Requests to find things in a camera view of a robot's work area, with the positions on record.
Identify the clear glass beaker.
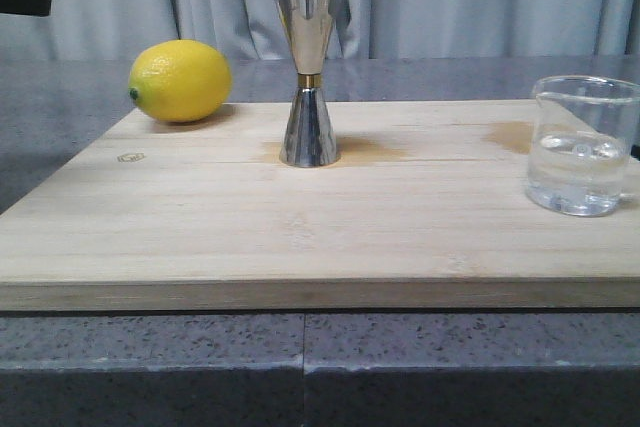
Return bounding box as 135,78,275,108
525,75,639,217

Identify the yellow lemon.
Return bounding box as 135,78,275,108
128,39,233,123

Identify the grey curtain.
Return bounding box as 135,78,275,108
1,0,639,60

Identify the steel hourglass jigger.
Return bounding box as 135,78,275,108
275,0,342,168

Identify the light wooden cutting board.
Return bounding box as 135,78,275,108
1,100,639,311

